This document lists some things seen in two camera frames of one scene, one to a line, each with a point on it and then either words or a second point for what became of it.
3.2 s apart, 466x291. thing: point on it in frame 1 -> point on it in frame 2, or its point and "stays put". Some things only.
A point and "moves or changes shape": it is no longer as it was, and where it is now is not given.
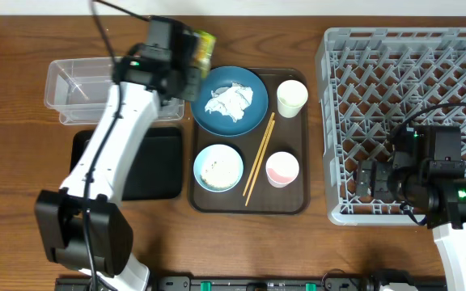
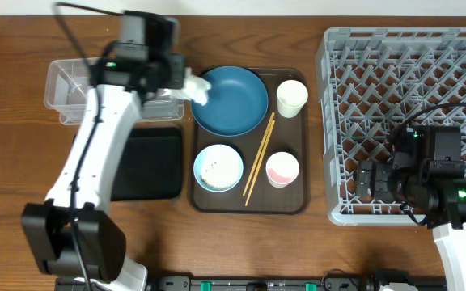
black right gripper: [376, 185] stays put
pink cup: [281, 168] stays put
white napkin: [230, 101] moves or changes shape
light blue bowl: [218, 168] stays put
